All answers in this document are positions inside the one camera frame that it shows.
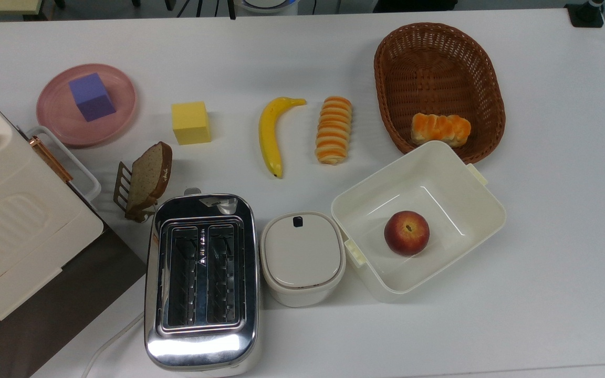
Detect orange glazed bread loaf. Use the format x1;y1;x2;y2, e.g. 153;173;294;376
411;112;472;148

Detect yellow toy banana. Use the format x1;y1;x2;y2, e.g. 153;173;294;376
258;97;307;180

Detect red apple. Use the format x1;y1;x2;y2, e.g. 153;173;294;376
384;211;431;257

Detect brown bread slice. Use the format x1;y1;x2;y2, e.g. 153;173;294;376
125;141;173;216

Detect black tripod legs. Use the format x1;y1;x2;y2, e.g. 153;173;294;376
165;0;237;20

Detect white toaster cable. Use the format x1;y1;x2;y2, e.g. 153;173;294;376
81;312;145;378

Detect cream cabinet with copper handle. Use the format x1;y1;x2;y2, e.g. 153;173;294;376
0;79;105;344

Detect wooden toast rack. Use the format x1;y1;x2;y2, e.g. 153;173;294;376
113;162;157;224

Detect orange striped bread roll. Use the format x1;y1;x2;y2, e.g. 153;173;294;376
315;96;353;165

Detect purple foam cube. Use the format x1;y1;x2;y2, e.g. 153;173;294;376
68;72;117;122

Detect black table clamp mount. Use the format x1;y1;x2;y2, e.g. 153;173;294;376
565;0;605;28

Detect brown wicker basket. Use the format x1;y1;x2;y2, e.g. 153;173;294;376
374;22;506;164

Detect yellow foam cube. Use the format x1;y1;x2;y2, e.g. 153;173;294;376
171;101;212;145

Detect pink round plate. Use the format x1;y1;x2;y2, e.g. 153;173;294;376
36;64;138;148

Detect chrome and cream toaster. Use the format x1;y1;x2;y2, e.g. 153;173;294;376
144;188;261;376

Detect small white lidded bin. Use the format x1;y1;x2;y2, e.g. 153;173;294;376
259;211;347;308

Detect white plastic storage box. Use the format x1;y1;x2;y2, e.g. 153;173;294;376
331;140;507;303

